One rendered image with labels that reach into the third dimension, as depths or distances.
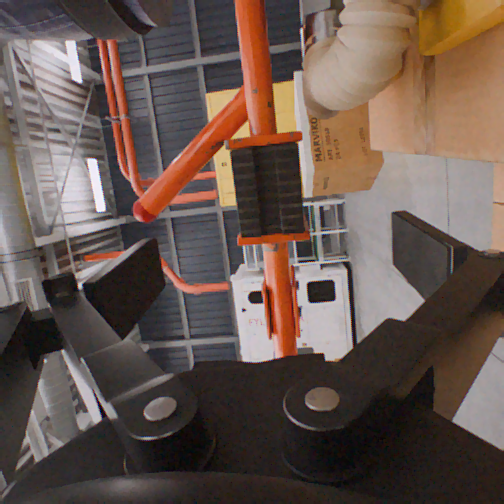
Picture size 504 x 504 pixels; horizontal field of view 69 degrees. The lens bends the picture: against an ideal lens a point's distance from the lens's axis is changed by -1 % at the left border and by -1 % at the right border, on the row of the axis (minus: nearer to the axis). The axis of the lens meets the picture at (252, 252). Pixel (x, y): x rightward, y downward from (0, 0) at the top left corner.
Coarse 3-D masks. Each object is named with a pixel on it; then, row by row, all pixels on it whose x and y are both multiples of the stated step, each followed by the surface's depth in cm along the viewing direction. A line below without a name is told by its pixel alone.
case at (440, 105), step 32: (416, 32) 30; (416, 64) 30; (448, 64) 25; (480, 64) 21; (384, 96) 40; (416, 96) 31; (448, 96) 25; (480, 96) 21; (384, 128) 42; (416, 128) 32; (448, 128) 26; (480, 128) 22; (480, 160) 22
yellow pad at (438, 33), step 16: (432, 0) 21; (448, 0) 20; (464, 0) 18; (480, 0) 17; (496, 0) 16; (432, 16) 22; (448, 16) 20; (464, 16) 18; (480, 16) 17; (496, 16) 17; (432, 32) 22; (448, 32) 20; (464, 32) 19; (480, 32) 19; (432, 48) 23; (448, 48) 23
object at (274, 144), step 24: (240, 144) 28; (264, 144) 28; (288, 144) 27; (240, 168) 28; (264, 168) 28; (288, 168) 27; (240, 192) 28; (264, 192) 29; (288, 192) 28; (240, 216) 29; (264, 216) 29; (288, 216) 28; (240, 240) 30; (264, 240) 30; (288, 240) 30
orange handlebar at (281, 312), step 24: (240, 0) 26; (264, 0) 30; (240, 24) 27; (264, 24) 27; (240, 48) 28; (264, 48) 27; (264, 72) 27; (264, 96) 28; (264, 120) 28; (288, 264) 32; (264, 288) 32; (288, 288) 32; (264, 312) 36; (288, 312) 33; (288, 336) 33
